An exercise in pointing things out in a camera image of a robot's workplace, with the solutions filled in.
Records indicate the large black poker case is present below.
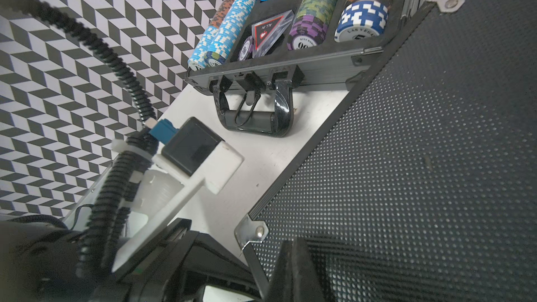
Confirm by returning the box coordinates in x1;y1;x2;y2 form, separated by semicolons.
187;0;420;137

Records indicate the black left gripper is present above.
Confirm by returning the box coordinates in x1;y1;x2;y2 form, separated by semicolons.
89;219;262;301

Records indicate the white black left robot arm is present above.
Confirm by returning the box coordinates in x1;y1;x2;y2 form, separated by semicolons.
1;0;261;301

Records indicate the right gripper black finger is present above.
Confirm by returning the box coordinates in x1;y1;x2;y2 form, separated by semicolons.
264;238;325;302

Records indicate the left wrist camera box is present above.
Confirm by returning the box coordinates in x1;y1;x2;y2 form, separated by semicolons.
112;117;244;271

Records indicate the black textured poker case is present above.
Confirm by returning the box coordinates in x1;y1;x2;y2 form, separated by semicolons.
244;0;536;301

